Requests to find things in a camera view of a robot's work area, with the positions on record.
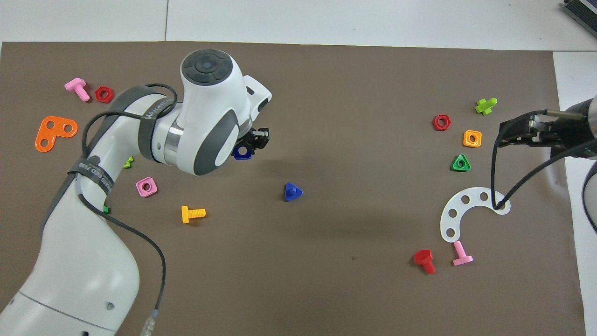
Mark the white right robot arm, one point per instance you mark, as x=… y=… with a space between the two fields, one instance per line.
x=592 y=196

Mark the blue triangle-head toy bolt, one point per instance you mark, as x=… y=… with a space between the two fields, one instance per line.
x=292 y=192

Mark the orange heart-shaped plate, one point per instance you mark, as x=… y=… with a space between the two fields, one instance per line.
x=55 y=134

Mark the green triangle toy nut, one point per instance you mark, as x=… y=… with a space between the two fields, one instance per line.
x=454 y=166

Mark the red plastic toy bolt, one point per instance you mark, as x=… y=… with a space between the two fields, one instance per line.
x=423 y=257

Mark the orange plastic toy bolt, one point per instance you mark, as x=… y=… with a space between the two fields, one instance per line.
x=192 y=214

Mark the brown table mat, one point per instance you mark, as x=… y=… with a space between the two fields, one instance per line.
x=326 y=116

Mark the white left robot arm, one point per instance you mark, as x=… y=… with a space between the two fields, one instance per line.
x=70 y=261

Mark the red hexagon toy nut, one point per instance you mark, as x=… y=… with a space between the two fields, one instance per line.
x=435 y=123
x=99 y=95

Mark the orange square toy nut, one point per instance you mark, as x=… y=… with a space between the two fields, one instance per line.
x=466 y=140

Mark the white curved perforated plate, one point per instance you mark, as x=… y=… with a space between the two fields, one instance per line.
x=458 y=206

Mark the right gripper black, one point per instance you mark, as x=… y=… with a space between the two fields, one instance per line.
x=569 y=133

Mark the pink plastic toy bolt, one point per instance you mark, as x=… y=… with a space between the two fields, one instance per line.
x=461 y=255
x=77 y=87

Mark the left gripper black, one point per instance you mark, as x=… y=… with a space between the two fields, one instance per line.
x=249 y=138

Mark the pink square toy nut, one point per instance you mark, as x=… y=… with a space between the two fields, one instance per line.
x=152 y=190

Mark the lime cross toy nut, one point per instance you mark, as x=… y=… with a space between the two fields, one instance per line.
x=128 y=163

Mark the blue square toy nut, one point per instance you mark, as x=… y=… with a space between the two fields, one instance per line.
x=247 y=157

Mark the lime cross-head toy bolt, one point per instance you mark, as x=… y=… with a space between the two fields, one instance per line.
x=485 y=106

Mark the black ribbed device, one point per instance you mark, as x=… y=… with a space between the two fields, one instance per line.
x=583 y=11

